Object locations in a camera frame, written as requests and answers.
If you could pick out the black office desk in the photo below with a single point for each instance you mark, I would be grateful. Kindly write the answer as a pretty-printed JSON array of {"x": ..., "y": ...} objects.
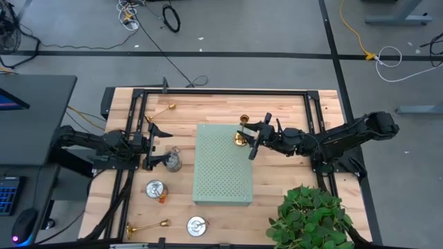
[{"x": 41, "y": 121}]

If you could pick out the black corner plate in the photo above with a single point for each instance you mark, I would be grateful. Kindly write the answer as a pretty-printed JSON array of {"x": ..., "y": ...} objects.
[{"x": 107, "y": 103}]

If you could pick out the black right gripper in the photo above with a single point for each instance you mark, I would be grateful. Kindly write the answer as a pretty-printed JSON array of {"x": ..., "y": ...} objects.
[{"x": 267, "y": 135}]

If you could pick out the short gold candlestick holder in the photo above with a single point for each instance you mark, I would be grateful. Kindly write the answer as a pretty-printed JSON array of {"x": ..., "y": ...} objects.
[
  {"x": 172, "y": 106},
  {"x": 130, "y": 230}
]

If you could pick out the black floor fan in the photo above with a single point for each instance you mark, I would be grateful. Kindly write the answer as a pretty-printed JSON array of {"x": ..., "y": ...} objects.
[{"x": 8, "y": 34}]

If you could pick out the green leafy potted plant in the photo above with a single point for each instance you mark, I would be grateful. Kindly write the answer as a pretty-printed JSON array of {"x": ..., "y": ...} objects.
[{"x": 308, "y": 221}]

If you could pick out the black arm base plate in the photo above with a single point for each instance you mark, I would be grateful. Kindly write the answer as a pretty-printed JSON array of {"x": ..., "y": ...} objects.
[
  {"x": 353, "y": 162},
  {"x": 104, "y": 163}
]

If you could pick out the grey table leg foot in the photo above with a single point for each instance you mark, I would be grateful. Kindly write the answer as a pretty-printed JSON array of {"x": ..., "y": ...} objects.
[
  {"x": 398, "y": 19},
  {"x": 422, "y": 109}
]

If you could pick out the green perforated metal box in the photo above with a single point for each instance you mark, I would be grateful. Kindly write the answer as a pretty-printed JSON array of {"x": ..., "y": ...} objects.
[{"x": 221, "y": 173}]

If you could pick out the backlit computer keyboard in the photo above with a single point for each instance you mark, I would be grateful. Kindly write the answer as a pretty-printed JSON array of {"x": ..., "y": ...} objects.
[{"x": 8, "y": 197}]

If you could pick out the black computer mouse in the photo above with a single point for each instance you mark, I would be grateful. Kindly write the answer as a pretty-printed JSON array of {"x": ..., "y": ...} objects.
[{"x": 24, "y": 224}]

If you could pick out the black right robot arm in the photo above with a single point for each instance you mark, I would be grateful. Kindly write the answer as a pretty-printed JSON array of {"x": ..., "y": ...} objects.
[{"x": 346, "y": 136}]

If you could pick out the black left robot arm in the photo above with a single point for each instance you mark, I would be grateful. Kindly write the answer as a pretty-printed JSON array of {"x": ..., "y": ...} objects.
[{"x": 79, "y": 138}]

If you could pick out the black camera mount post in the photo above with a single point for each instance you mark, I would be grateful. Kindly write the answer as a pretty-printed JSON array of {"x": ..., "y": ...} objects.
[
  {"x": 161, "y": 242},
  {"x": 165, "y": 84}
]

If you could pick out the silver lidded candle tin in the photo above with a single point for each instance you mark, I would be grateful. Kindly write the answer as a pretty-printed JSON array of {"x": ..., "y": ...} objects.
[
  {"x": 173, "y": 162},
  {"x": 154, "y": 188},
  {"x": 196, "y": 226}
]

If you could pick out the tall gold candlestick holder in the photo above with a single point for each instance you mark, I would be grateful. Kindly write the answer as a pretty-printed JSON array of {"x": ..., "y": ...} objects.
[{"x": 239, "y": 140}]

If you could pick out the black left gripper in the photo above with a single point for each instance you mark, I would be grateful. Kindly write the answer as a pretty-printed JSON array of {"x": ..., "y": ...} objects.
[{"x": 142, "y": 142}]

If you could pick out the computer monitor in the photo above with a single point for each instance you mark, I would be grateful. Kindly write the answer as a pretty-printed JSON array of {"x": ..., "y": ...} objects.
[{"x": 8, "y": 102}]

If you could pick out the silver bar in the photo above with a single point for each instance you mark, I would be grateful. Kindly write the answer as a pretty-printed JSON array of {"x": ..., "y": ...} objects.
[{"x": 128, "y": 246}]

